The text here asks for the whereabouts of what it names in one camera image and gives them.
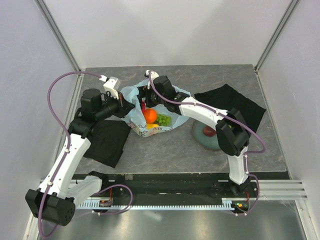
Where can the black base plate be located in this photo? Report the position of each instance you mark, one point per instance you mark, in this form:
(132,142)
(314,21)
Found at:
(174,188)

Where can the left aluminium corner post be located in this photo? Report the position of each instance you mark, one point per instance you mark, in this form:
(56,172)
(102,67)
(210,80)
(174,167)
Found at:
(57,33)

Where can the orange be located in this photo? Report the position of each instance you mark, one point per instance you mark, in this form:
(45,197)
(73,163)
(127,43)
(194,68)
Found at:
(150,115)

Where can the right aluminium corner post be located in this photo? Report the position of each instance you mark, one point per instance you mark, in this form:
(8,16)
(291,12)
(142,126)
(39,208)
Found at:
(290,9)

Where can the right black cloth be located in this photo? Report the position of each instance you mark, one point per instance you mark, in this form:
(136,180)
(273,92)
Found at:
(227,98)

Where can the dark fruit plate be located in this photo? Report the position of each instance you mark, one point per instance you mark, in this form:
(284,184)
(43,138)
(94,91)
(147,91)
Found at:
(205,141)

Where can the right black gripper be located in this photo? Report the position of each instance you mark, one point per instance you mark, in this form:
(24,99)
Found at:
(144,91)

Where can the toothed cable duct rail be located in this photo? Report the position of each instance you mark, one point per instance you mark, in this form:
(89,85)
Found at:
(97,204)

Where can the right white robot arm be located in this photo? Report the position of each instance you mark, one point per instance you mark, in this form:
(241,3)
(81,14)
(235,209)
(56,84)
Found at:
(233,142)

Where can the black cloth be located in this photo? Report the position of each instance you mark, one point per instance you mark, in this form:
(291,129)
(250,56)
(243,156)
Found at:
(227,98)
(107,142)

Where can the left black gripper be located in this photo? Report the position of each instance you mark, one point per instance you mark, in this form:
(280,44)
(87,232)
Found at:
(124,107)

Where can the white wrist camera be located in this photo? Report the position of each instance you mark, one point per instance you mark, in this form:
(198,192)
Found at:
(111,85)
(151,74)

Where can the green grape bunch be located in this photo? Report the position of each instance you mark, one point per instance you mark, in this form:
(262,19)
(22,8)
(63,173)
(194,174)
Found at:
(163,120)

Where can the light blue plastic bag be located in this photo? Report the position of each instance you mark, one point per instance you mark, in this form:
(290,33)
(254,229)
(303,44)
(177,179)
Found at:
(136,120)

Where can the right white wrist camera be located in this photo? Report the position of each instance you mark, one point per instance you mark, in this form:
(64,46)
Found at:
(151,74)

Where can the left black cloth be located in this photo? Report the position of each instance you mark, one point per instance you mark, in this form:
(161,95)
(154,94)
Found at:
(107,142)

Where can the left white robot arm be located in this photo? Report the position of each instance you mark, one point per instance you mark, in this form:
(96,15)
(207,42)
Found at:
(54,200)

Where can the red apple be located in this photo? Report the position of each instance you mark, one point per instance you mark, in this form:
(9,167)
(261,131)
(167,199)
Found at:
(143,106)

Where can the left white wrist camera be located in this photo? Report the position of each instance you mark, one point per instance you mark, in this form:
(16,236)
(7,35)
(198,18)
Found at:
(111,85)

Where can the aluminium corner post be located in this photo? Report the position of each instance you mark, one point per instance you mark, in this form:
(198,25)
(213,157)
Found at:
(290,9)
(57,33)

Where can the yellow mango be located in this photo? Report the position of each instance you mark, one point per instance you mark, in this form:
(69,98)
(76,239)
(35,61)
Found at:
(151,125)

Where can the dark purple plum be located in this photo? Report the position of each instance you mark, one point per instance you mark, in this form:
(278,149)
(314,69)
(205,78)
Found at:
(208,131)

